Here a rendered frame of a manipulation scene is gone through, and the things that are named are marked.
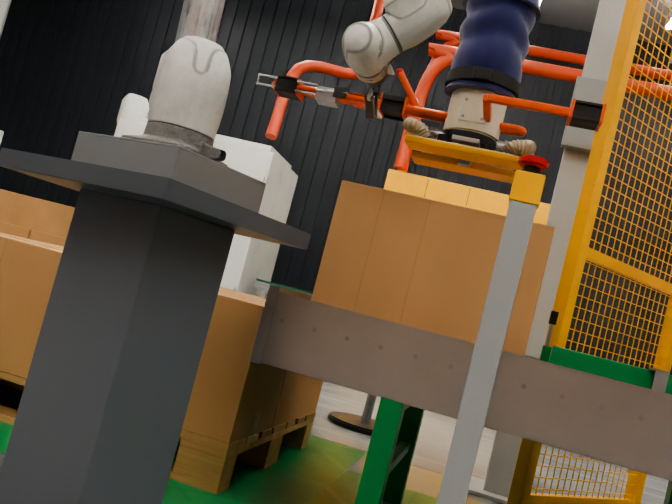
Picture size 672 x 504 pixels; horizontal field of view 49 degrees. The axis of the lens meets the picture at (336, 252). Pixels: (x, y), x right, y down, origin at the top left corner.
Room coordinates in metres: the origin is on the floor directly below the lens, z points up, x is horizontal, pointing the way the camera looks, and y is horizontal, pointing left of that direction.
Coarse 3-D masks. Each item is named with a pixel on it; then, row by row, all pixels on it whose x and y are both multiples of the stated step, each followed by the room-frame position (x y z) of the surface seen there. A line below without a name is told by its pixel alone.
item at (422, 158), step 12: (420, 156) 2.27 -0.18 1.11; (432, 156) 2.26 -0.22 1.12; (444, 156) 2.26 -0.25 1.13; (444, 168) 2.32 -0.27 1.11; (456, 168) 2.28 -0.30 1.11; (468, 168) 2.24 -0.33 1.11; (480, 168) 2.22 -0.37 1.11; (492, 168) 2.21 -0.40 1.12; (504, 168) 2.22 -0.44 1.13; (504, 180) 2.28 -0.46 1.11
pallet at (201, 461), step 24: (24, 384) 2.27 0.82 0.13; (0, 408) 2.34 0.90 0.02; (192, 432) 2.13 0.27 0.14; (264, 432) 2.41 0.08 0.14; (288, 432) 2.71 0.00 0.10; (192, 456) 2.12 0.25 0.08; (216, 456) 2.11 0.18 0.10; (240, 456) 2.54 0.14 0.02; (264, 456) 2.52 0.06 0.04; (192, 480) 2.12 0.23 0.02; (216, 480) 2.10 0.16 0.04
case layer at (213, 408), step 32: (0, 256) 2.32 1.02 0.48; (32, 256) 2.29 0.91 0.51; (0, 288) 2.31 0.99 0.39; (32, 288) 2.28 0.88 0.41; (224, 288) 3.07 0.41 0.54; (0, 320) 2.30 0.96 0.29; (32, 320) 2.28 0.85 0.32; (224, 320) 2.13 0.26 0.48; (256, 320) 2.11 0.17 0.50; (0, 352) 2.29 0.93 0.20; (32, 352) 2.27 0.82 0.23; (224, 352) 2.12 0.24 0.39; (224, 384) 2.12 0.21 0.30; (256, 384) 2.21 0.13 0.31; (288, 384) 2.55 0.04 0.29; (320, 384) 3.03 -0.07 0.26; (192, 416) 2.13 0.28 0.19; (224, 416) 2.11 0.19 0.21; (256, 416) 2.29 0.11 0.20; (288, 416) 2.66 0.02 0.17
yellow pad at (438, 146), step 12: (408, 144) 2.12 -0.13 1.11; (420, 144) 2.09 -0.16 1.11; (432, 144) 2.07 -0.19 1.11; (444, 144) 2.06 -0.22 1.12; (456, 144) 2.05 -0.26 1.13; (492, 144) 2.07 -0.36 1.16; (456, 156) 2.12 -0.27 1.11; (468, 156) 2.08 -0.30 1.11; (480, 156) 2.05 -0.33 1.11; (492, 156) 2.03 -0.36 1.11; (504, 156) 2.02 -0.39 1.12; (516, 156) 2.02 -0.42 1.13; (516, 168) 2.08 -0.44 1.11
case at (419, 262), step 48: (384, 192) 2.04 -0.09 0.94; (336, 240) 2.06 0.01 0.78; (384, 240) 2.03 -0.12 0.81; (432, 240) 2.01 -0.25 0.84; (480, 240) 1.98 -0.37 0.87; (336, 288) 2.06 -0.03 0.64; (384, 288) 2.03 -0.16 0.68; (432, 288) 2.00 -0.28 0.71; (480, 288) 1.97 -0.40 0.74; (528, 288) 1.94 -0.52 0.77; (528, 336) 1.94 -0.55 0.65
